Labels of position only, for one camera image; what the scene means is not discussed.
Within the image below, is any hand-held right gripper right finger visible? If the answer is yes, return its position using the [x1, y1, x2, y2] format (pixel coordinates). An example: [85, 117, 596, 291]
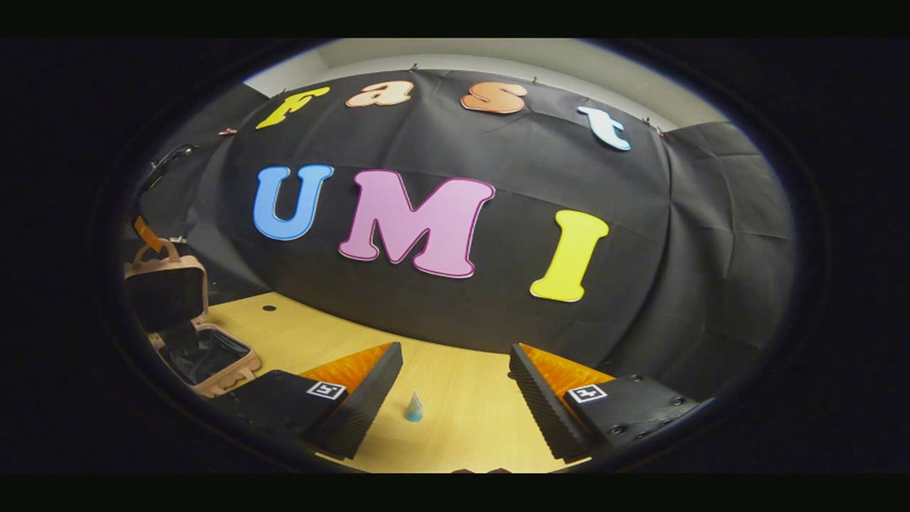
[508, 343, 715, 462]

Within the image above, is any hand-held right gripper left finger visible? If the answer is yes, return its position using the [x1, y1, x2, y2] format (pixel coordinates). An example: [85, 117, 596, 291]
[210, 341, 404, 462]

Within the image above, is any pink suitcase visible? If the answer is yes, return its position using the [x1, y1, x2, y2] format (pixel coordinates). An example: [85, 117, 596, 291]
[124, 238, 262, 399]

